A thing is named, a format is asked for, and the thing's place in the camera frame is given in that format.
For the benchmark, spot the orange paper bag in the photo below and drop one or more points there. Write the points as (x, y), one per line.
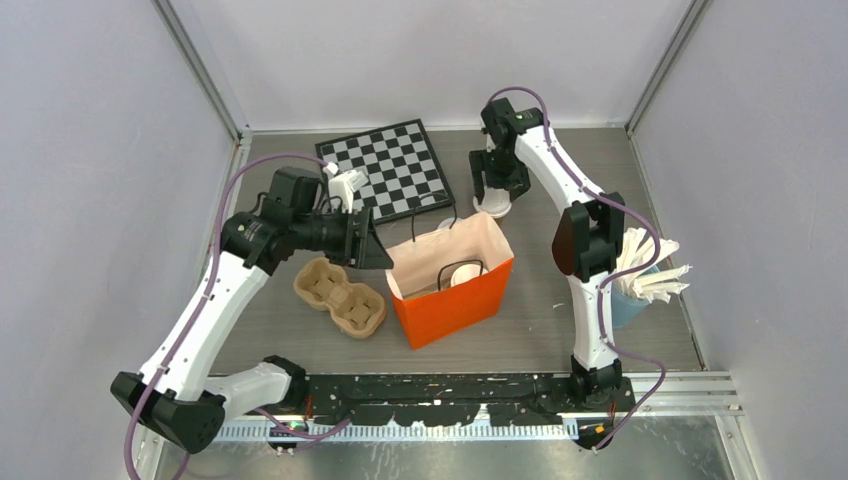
(431, 258)

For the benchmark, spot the blue straw holder cup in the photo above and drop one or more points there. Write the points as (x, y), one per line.
(625, 308)

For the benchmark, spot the brown pulp cup carrier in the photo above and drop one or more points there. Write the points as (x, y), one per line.
(355, 308)

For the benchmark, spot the white paper-wrapped straws bundle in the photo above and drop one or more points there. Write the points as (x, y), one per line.
(647, 282)

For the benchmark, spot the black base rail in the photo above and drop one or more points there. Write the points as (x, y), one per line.
(441, 400)

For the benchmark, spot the white plastic cup lid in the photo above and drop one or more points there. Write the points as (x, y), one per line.
(447, 223)

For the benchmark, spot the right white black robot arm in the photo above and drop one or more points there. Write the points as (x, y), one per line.
(588, 240)

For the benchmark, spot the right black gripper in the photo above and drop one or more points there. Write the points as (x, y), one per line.
(518, 182)

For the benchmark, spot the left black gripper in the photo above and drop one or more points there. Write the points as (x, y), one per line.
(362, 249)

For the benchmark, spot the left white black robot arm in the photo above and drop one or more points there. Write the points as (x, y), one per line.
(173, 393)

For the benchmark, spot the black white chessboard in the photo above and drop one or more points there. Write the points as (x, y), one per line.
(404, 174)

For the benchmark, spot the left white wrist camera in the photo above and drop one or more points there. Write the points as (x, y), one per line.
(344, 184)

